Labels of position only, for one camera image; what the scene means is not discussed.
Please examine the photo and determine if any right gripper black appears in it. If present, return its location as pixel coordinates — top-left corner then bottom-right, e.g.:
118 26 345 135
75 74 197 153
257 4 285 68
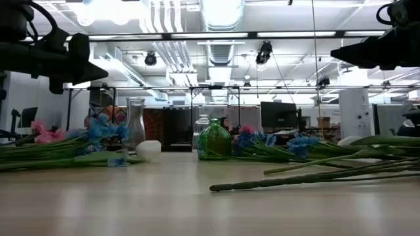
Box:
329 24 420 71

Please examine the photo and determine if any colourful tapestry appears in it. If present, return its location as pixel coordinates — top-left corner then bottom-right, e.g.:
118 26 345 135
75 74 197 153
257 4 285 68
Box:
104 104 127 124

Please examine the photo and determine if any silver air duct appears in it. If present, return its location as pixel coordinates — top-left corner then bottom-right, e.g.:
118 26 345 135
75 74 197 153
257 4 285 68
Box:
199 0 245 32

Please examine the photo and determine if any green glass vase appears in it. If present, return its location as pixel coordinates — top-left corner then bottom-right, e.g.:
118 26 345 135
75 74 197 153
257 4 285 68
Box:
196 117 233 161

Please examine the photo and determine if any black aluminium table frame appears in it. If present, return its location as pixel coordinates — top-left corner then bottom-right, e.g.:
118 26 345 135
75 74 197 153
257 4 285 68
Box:
160 143 194 153

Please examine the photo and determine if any black partition panel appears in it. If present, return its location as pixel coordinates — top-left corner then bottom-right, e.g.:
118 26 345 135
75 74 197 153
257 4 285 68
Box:
163 106 193 145

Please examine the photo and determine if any black metal rig frame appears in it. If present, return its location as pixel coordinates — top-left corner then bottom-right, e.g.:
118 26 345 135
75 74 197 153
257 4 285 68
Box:
64 85 242 132

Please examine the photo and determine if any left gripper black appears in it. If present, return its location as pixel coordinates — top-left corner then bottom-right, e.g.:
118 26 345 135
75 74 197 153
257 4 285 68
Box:
0 28 109 95

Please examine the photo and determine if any orange mandala tapestry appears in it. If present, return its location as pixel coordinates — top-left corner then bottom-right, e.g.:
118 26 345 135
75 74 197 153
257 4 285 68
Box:
143 108 165 145

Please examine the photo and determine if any clear ribbed glass jar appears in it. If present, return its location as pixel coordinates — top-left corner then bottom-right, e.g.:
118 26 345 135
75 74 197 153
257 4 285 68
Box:
192 113 211 150

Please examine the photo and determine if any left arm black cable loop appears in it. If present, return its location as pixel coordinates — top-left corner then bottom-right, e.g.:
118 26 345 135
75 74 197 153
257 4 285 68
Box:
26 0 60 43

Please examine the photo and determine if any black LED light bar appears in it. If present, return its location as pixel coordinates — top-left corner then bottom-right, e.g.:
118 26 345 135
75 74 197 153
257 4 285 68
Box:
24 30 387 41

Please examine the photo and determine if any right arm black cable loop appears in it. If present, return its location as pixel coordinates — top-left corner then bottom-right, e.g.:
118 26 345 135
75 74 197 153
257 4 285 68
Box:
375 1 394 26

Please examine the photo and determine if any grey partition panel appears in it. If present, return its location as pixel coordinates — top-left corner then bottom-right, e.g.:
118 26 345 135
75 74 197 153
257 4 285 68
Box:
373 104 411 137

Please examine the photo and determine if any small black monitor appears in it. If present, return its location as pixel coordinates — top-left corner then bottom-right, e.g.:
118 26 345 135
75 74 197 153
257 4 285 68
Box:
18 107 39 128

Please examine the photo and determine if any thin hanging cable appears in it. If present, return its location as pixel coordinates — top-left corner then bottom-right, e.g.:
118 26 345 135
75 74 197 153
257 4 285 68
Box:
310 0 324 138

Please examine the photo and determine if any tall clear glass vase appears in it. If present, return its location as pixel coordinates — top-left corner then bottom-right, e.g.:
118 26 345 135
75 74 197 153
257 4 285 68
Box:
121 96 147 152

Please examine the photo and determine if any black computer monitor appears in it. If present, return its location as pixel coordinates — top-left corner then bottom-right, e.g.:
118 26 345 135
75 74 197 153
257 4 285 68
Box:
261 101 298 129

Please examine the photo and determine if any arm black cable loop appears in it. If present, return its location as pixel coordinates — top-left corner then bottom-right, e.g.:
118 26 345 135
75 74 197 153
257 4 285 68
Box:
375 1 394 26
26 0 60 43

